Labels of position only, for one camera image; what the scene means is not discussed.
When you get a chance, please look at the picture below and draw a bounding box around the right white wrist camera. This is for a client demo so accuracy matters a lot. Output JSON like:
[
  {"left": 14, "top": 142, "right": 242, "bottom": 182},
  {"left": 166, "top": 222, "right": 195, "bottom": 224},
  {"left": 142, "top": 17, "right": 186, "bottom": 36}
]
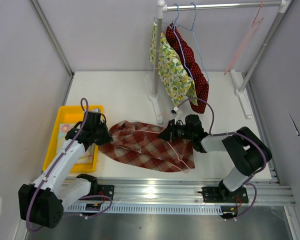
[{"left": 170, "top": 106, "right": 183, "bottom": 122}]

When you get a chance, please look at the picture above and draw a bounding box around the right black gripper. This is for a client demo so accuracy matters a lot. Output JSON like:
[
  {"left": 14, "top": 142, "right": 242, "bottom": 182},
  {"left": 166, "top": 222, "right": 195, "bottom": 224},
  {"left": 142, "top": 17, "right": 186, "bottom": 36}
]
[{"left": 157, "top": 119, "right": 194, "bottom": 143}]

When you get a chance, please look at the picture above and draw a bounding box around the floral folded cloth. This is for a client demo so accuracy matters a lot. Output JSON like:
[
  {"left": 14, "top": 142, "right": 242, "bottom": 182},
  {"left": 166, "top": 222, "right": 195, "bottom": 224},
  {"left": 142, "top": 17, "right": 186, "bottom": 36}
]
[{"left": 56, "top": 123, "right": 95, "bottom": 165}]

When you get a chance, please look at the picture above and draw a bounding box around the pink wire hanger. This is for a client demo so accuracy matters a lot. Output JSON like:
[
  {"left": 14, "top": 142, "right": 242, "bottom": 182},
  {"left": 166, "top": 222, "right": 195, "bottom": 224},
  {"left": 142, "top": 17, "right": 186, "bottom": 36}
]
[
  {"left": 224, "top": 0, "right": 265, "bottom": 75},
  {"left": 124, "top": 127, "right": 190, "bottom": 173}
]

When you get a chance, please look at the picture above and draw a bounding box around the blue wire hanger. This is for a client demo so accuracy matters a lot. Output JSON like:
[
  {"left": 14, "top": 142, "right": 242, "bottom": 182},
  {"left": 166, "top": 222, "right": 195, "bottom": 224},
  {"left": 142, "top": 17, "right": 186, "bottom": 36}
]
[
  {"left": 178, "top": 2, "right": 211, "bottom": 83},
  {"left": 170, "top": 3, "right": 193, "bottom": 79}
]

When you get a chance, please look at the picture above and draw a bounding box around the metal clothes rack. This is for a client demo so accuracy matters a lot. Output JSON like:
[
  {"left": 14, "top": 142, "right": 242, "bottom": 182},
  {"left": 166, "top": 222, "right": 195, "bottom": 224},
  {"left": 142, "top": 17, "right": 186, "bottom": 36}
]
[{"left": 149, "top": 0, "right": 293, "bottom": 124}]

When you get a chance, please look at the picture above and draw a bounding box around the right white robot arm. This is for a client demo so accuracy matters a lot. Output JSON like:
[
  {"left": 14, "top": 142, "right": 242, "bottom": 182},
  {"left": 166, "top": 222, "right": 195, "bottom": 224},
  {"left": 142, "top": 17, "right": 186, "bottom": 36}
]
[{"left": 158, "top": 114, "right": 273, "bottom": 202}]

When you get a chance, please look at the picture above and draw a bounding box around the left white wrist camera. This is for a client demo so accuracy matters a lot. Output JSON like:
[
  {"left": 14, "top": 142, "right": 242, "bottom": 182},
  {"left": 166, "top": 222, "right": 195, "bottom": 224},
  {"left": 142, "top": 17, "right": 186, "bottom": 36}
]
[{"left": 91, "top": 107, "right": 101, "bottom": 113}]

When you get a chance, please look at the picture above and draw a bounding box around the red polka dot garment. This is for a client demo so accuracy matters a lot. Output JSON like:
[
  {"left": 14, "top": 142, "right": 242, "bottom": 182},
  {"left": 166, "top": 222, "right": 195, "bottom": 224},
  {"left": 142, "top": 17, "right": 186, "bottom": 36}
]
[{"left": 165, "top": 23, "right": 209, "bottom": 102}]

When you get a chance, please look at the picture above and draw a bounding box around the blue wire hanger right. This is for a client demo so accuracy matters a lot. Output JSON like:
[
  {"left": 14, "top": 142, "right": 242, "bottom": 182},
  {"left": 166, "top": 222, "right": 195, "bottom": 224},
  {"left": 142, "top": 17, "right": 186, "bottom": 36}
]
[{"left": 178, "top": 2, "right": 211, "bottom": 83}]

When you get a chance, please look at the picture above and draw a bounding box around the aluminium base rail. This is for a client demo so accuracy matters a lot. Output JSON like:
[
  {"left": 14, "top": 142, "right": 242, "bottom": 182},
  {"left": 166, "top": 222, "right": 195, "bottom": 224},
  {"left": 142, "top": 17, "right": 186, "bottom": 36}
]
[{"left": 98, "top": 177, "right": 296, "bottom": 206}]

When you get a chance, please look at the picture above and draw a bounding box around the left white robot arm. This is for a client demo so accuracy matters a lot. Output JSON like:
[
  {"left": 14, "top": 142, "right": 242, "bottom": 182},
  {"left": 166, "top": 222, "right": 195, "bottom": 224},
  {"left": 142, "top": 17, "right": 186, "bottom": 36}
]
[{"left": 18, "top": 111, "right": 112, "bottom": 232}]

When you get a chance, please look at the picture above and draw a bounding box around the yellow plastic tray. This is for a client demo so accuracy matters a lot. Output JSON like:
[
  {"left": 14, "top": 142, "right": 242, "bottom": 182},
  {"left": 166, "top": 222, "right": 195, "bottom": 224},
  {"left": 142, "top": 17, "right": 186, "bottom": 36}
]
[{"left": 42, "top": 105, "right": 104, "bottom": 173}]

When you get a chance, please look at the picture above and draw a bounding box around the perforated cable duct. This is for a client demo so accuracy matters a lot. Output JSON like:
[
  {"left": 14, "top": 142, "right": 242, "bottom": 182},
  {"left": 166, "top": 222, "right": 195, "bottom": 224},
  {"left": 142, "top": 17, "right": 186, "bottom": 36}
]
[{"left": 65, "top": 202, "right": 223, "bottom": 216}]

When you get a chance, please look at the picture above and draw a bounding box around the blue wire hanger left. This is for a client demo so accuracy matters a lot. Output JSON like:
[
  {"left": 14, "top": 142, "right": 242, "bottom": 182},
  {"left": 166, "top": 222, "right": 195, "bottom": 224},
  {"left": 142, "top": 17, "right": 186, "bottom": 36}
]
[{"left": 170, "top": 3, "right": 193, "bottom": 79}]

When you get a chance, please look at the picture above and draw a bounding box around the yellow lemon print garment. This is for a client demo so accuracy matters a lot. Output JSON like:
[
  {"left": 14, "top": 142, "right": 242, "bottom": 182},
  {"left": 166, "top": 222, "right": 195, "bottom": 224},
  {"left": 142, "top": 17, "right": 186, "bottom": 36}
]
[{"left": 158, "top": 32, "right": 197, "bottom": 106}]

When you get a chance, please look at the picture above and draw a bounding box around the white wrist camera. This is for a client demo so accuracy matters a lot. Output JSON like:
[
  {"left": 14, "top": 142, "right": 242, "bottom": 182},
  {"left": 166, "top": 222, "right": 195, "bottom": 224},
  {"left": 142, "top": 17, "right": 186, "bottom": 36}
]
[
  {"left": 170, "top": 106, "right": 183, "bottom": 122},
  {"left": 91, "top": 107, "right": 101, "bottom": 113}
]

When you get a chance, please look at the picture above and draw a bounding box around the red plaid skirt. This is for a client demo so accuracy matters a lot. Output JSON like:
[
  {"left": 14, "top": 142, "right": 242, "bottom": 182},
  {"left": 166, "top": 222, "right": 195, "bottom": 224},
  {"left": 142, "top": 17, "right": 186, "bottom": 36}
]
[{"left": 98, "top": 120, "right": 195, "bottom": 173}]

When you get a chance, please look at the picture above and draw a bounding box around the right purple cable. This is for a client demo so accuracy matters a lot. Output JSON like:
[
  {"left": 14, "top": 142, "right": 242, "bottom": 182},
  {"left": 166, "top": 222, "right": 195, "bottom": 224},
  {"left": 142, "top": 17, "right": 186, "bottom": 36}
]
[{"left": 177, "top": 97, "right": 268, "bottom": 222}]

